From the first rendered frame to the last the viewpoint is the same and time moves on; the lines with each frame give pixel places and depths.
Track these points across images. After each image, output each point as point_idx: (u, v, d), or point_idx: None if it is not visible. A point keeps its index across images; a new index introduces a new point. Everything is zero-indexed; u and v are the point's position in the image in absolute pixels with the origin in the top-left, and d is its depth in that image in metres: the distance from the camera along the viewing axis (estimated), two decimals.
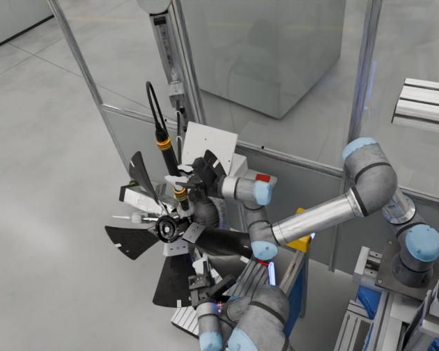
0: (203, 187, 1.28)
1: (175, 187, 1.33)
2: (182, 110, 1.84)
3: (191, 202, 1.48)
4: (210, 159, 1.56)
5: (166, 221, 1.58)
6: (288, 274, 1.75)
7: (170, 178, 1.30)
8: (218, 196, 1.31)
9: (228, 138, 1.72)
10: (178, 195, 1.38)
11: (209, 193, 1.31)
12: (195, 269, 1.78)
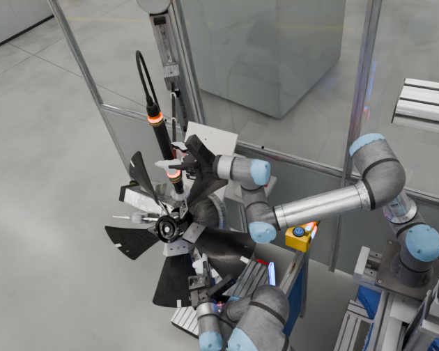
0: (198, 167, 1.21)
1: (168, 173, 1.25)
2: (178, 93, 1.77)
3: (186, 185, 1.41)
4: None
5: (166, 221, 1.58)
6: (288, 274, 1.75)
7: (162, 163, 1.22)
8: (214, 177, 1.24)
9: (228, 138, 1.72)
10: (172, 177, 1.31)
11: (204, 175, 1.24)
12: (195, 269, 1.78)
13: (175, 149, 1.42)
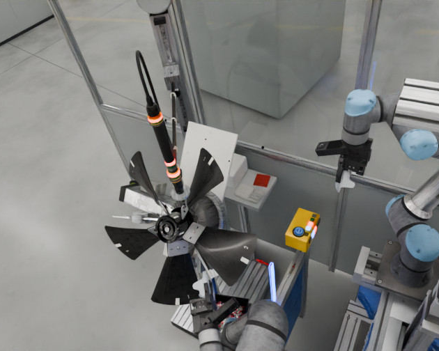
0: (345, 158, 1.18)
1: (348, 186, 1.23)
2: (178, 93, 1.77)
3: (186, 185, 1.41)
4: (247, 248, 1.52)
5: (173, 228, 1.57)
6: (288, 274, 1.75)
7: (335, 185, 1.26)
8: (364, 150, 1.14)
9: (228, 138, 1.72)
10: (172, 177, 1.31)
11: (362, 157, 1.16)
12: (195, 269, 1.78)
13: (175, 149, 1.42)
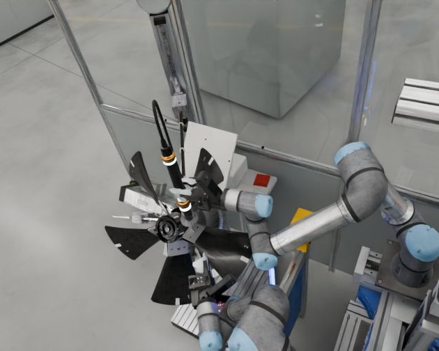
0: (207, 200, 1.33)
1: (180, 199, 1.38)
2: (185, 121, 1.89)
3: (194, 212, 1.53)
4: (247, 248, 1.52)
5: (173, 228, 1.57)
6: (288, 274, 1.75)
7: (174, 191, 1.35)
8: (221, 207, 1.36)
9: (228, 138, 1.72)
10: (182, 206, 1.43)
11: (212, 205, 1.36)
12: (195, 269, 1.78)
13: None
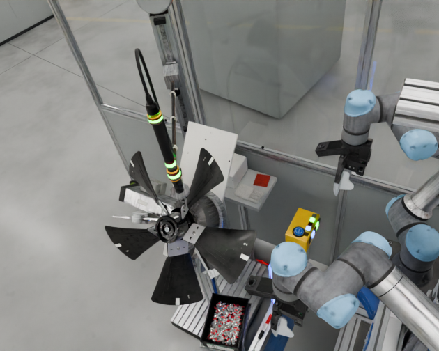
0: (345, 158, 1.18)
1: (348, 189, 1.22)
2: (178, 92, 1.76)
3: (186, 184, 1.40)
4: (247, 245, 1.50)
5: (173, 228, 1.57)
6: None
7: (334, 187, 1.24)
8: (364, 150, 1.14)
9: (228, 138, 1.72)
10: (171, 175, 1.30)
11: (362, 157, 1.16)
12: (195, 269, 1.78)
13: (175, 147, 1.42)
